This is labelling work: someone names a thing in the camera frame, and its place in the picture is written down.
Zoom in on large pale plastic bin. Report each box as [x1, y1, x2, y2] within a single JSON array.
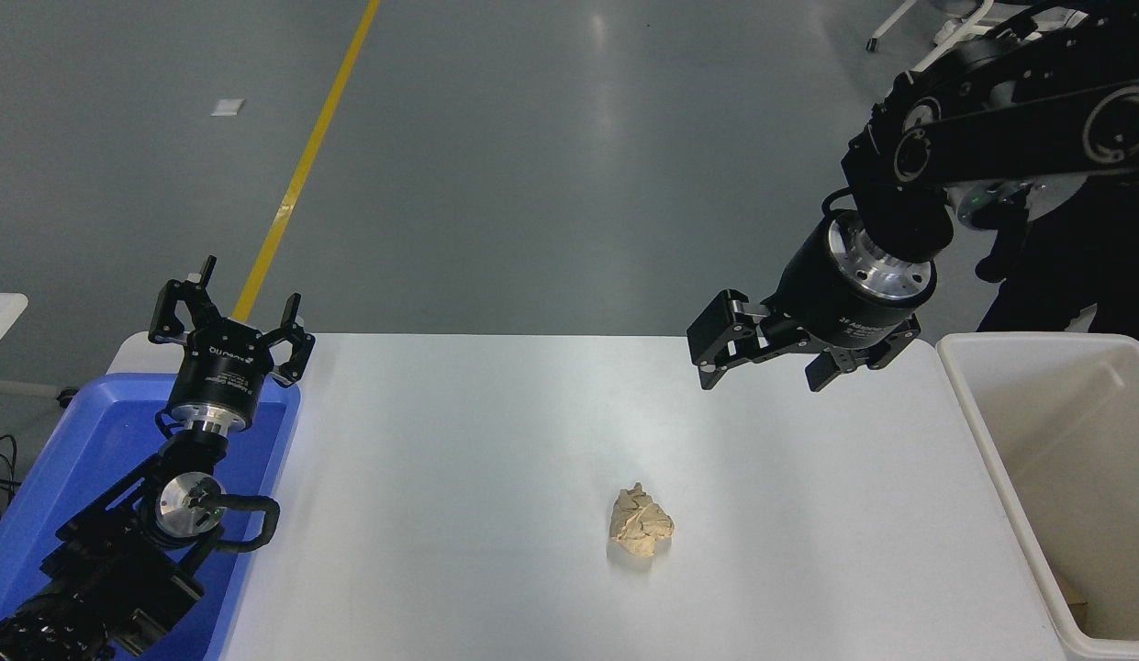
[[936, 332, 1139, 661]]

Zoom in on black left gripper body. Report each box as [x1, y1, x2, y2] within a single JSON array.
[[168, 319, 276, 416]]

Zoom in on blue plastic tray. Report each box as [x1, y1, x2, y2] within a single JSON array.
[[0, 372, 302, 661]]

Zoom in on tan paper ball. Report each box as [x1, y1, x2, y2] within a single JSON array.
[[609, 482, 676, 558]]

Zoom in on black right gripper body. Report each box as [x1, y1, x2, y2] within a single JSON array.
[[765, 218, 933, 352]]

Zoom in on white wheeled chair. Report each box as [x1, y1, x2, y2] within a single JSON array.
[[867, 0, 1029, 74]]

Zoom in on thin black cables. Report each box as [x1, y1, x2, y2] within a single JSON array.
[[0, 433, 19, 520]]

